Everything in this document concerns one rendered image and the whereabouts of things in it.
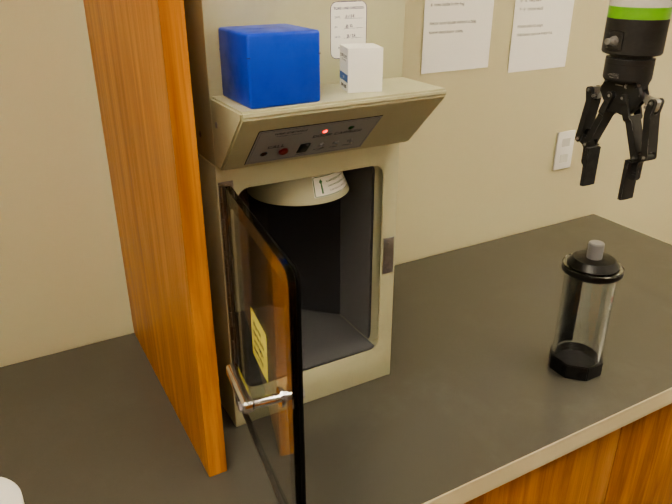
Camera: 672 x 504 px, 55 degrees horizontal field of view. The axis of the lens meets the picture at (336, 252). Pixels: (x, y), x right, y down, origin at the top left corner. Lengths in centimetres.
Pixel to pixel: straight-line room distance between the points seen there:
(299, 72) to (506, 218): 122
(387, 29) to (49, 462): 87
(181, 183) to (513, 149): 123
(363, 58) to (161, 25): 28
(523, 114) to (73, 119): 116
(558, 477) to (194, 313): 75
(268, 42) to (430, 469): 69
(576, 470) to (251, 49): 97
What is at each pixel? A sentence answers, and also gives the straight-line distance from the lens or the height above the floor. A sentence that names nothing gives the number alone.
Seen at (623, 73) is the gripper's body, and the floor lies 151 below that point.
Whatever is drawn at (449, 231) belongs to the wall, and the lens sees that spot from 183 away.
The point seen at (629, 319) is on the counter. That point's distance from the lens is 160.
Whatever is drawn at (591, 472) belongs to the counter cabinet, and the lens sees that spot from 141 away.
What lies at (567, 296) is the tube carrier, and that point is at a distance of 128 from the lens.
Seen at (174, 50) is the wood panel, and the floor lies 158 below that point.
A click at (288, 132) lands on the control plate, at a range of 88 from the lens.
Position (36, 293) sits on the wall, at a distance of 143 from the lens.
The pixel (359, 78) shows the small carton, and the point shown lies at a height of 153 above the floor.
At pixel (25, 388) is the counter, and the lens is 138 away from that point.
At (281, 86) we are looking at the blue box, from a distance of 84.
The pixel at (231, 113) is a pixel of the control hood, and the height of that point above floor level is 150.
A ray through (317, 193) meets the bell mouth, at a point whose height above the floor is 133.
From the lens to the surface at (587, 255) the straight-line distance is 127.
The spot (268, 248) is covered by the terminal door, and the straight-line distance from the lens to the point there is 73.
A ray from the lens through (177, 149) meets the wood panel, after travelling 83.
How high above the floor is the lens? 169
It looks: 25 degrees down
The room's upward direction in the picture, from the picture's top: straight up
